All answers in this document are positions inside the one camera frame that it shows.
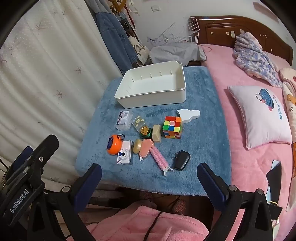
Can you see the pink hair brush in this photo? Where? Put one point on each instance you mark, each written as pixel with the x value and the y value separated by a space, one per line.
pixel 146 149

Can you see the blue fluffy mat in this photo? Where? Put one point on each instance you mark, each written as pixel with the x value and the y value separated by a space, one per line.
pixel 203 143

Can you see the white printed pillow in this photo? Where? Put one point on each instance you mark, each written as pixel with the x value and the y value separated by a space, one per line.
pixel 261 115

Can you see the wooden coat rack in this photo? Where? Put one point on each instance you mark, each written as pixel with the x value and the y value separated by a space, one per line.
pixel 118 5

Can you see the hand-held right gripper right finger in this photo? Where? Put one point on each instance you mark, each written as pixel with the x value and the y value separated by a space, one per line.
pixel 209 185

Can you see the beige rectangular block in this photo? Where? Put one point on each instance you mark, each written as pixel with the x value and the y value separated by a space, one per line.
pixel 157 133

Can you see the clear box with printed label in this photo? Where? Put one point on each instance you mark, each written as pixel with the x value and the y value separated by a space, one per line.
pixel 124 119

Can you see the white wall switch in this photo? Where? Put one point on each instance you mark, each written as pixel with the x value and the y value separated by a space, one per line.
pixel 155 8

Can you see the pink hair clip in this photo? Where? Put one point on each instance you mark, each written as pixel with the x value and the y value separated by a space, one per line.
pixel 160 161

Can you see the pink fluffy clothing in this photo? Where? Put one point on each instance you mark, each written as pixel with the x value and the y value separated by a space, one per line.
pixel 129 224

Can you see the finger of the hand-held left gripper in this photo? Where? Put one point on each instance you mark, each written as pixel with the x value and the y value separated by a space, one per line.
pixel 22 157
pixel 45 153

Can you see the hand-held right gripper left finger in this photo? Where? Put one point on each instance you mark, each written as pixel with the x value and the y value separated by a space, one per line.
pixel 89 185

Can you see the white patterned curtain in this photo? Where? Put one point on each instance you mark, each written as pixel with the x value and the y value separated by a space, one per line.
pixel 46 81

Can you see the multicoloured puzzle cube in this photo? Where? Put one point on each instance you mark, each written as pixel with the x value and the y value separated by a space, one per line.
pixel 172 128

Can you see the white toy camera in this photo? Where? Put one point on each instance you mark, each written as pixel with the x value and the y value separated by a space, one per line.
pixel 124 154

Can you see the clear box with yellow stickers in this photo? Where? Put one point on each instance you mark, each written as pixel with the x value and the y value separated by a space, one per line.
pixel 138 124

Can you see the purple floral blanket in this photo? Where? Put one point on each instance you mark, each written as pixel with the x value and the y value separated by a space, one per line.
pixel 256 58

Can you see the blue denim jacket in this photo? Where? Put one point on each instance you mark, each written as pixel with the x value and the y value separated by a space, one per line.
pixel 115 41

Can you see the pink bed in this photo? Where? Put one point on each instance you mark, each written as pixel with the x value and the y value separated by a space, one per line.
pixel 249 166

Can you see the black charger plug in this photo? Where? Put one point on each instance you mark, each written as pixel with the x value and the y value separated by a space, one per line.
pixel 181 160

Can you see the white plastic storage bin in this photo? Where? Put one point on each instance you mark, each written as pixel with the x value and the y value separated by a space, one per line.
pixel 152 83

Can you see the white bottle-shaped block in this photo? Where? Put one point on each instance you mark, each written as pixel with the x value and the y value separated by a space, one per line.
pixel 187 114

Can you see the beige round compact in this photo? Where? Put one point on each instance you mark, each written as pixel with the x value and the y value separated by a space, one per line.
pixel 138 146

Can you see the brown wooden headboard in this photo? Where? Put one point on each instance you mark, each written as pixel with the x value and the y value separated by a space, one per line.
pixel 222 30

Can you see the orange round timer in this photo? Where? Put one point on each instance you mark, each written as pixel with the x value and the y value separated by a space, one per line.
pixel 114 144

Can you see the grey cloth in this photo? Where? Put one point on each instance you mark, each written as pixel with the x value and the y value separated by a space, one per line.
pixel 175 52

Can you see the cartoon print quilt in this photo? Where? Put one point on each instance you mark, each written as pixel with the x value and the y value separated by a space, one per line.
pixel 289 97

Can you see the white handbag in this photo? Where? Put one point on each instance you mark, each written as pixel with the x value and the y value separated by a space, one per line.
pixel 140 51

